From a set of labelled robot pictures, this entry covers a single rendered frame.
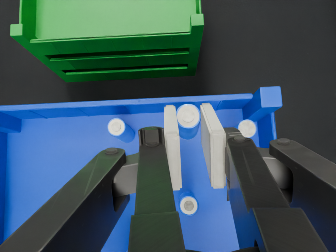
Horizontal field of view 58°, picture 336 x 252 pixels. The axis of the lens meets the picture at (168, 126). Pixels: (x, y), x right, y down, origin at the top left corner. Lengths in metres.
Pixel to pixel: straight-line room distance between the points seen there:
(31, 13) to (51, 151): 0.31
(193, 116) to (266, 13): 0.61
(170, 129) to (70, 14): 0.48
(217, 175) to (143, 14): 0.46
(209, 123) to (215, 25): 0.61
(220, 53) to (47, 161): 0.49
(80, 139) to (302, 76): 0.54
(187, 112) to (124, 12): 0.40
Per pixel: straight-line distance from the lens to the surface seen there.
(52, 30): 0.61
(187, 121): 0.21
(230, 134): 0.17
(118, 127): 0.29
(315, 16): 0.83
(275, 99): 0.29
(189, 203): 0.28
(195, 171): 0.35
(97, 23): 0.59
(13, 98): 0.79
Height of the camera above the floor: 0.67
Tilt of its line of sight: 81 degrees down
